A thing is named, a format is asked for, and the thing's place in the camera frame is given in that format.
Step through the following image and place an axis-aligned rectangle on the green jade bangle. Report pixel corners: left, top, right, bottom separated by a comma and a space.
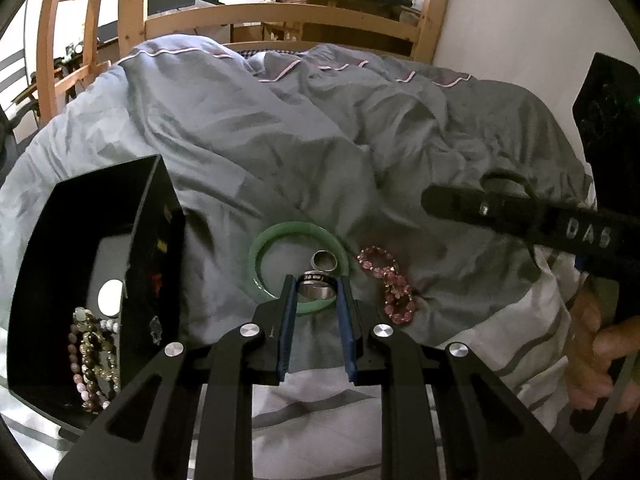
249, 222, 350, 316

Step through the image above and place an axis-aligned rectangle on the person's right hand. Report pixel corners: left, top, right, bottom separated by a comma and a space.
565, 287, 640, 415

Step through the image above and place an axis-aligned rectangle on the white grey-striped bed sheet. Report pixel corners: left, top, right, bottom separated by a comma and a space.
0, 255, 601, 480

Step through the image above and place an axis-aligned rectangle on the grey blanket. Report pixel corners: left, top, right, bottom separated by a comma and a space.
0, 34, 598, 361

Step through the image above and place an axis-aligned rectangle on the round white disc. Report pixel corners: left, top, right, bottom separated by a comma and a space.
97, 280, 124, 317

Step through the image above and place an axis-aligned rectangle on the brown and pink bead bracelet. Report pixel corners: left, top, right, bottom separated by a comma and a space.
67, 317, 112, 413

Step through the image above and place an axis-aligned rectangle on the wide black and silver ring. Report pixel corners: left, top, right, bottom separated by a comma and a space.
297, 271, 339, 302

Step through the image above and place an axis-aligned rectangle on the small silver ring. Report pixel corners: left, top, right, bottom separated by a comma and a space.
311, 251, 339, 273

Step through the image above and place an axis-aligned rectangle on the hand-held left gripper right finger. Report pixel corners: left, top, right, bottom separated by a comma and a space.
336, 276, 583, 480

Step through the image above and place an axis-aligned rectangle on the wooden ladder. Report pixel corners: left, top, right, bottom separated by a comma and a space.
35, 0, 113, 128

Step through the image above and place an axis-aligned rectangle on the amber bead bracelet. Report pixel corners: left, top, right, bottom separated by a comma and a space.
80, 310, 121, 393

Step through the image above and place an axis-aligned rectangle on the wooden bed frame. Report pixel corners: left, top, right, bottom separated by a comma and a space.
116, 0, 458, 63

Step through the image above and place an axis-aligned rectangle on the black jewelry box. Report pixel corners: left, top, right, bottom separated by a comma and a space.
7, 155, 187, 433

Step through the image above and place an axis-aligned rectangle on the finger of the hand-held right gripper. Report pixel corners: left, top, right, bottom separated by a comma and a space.
421, 184, 640, 264

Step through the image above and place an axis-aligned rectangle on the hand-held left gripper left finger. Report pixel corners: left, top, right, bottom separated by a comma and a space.
52, 274, 301, 480

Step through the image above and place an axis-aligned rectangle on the wooden desk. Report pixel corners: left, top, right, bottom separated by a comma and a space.
260, 0, 416, 43

